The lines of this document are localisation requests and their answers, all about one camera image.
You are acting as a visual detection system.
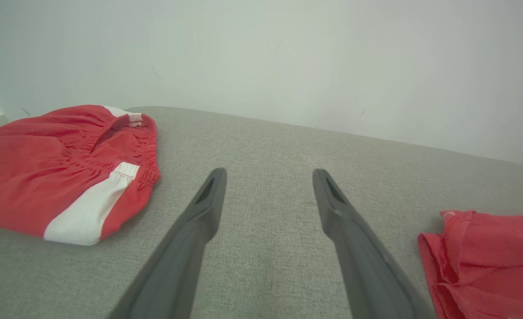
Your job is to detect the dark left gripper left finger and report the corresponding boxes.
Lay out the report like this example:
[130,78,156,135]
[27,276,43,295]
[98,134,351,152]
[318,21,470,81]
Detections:
[109,167,227,319]

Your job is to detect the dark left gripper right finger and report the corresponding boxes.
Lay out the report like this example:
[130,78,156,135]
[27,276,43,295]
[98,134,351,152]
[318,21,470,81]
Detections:
[312,168,437,319]

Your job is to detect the red jersey with white sleeves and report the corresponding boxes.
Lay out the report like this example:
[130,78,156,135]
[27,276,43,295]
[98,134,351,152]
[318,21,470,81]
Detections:
[418,210,523,319]

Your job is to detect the red shorts with white stripes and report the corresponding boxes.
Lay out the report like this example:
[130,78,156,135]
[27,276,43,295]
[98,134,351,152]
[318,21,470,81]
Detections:
[0,105,161,246]

